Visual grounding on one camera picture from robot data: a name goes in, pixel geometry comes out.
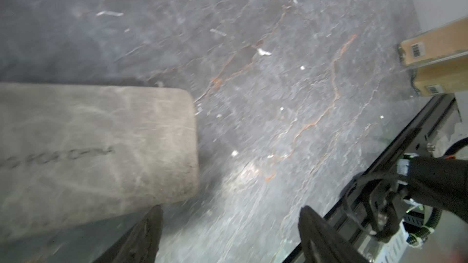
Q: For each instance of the white slotted cable duct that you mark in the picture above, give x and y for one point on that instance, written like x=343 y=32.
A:
x=393 y=251

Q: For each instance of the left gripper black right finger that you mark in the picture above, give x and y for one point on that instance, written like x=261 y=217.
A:
x=321 y=243

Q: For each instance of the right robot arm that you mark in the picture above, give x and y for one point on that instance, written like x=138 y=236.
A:
x=437 y=182

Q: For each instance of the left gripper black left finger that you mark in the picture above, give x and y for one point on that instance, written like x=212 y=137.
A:
x=140 y=244

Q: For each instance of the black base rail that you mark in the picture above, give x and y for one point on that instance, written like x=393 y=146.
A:
x=374 y=203

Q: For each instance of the grey rectangular eyeglass case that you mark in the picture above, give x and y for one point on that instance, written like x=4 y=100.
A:
x=76 y=154

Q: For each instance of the brown cardboard box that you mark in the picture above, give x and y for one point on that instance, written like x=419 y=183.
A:
x=450 y=76
x=446 y=42

